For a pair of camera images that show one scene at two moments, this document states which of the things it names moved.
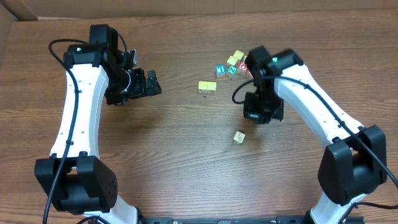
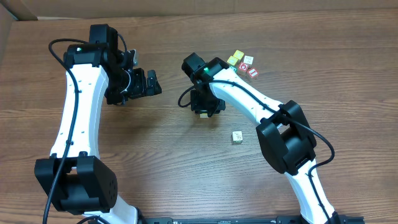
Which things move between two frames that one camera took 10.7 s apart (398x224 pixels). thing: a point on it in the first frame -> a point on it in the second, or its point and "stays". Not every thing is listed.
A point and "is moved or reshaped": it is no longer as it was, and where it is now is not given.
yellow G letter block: [211, 86] is moved or reshaped
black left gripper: [139, 89] stays
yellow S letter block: [239, 137] stays
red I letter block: [249, 74] stays
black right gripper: [252, 111] -> [197, 103]
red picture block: [242, 69] stays
